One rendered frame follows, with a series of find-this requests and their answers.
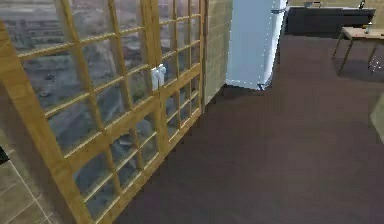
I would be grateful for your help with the wooden glazed door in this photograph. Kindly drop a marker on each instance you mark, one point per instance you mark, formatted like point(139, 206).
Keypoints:
point(100, 140)
point(181, 83)

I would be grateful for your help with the white fridge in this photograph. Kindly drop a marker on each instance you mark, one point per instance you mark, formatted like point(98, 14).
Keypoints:
point(250, 43)

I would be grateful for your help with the dark kitchen counter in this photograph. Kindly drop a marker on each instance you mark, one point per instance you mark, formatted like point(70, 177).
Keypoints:
point(328, 20)

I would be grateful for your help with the wooden table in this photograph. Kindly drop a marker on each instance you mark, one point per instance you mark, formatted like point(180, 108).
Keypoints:
point(358, 34)

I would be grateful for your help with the pale green furniture corner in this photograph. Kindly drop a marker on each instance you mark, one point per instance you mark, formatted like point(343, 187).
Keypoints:
point(378, 118)

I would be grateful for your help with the small pale bottle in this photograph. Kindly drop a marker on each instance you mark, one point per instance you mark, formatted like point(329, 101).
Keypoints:
point(368, 28)

